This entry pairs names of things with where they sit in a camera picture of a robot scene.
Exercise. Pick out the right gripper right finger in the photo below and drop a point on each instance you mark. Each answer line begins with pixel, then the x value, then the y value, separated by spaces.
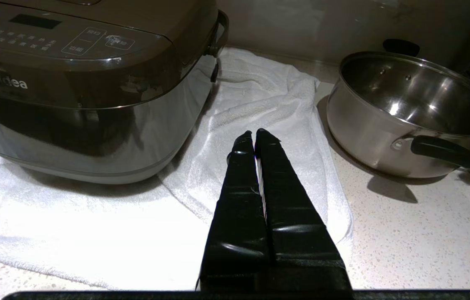
pixel 291 216

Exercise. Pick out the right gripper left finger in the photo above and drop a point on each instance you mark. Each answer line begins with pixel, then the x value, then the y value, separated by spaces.
pixel 237 216

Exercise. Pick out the stainless steel pot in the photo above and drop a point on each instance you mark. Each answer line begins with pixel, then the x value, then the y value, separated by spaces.
pixel 410 112

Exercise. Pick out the brown rice cooker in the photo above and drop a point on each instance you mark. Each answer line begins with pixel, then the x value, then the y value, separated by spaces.
pixel 89 129

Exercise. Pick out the brown rice cooker lid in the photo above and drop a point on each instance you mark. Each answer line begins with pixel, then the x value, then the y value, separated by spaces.
pixel 80 41

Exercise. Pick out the white towel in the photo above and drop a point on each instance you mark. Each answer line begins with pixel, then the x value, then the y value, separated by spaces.
pixel 234 166

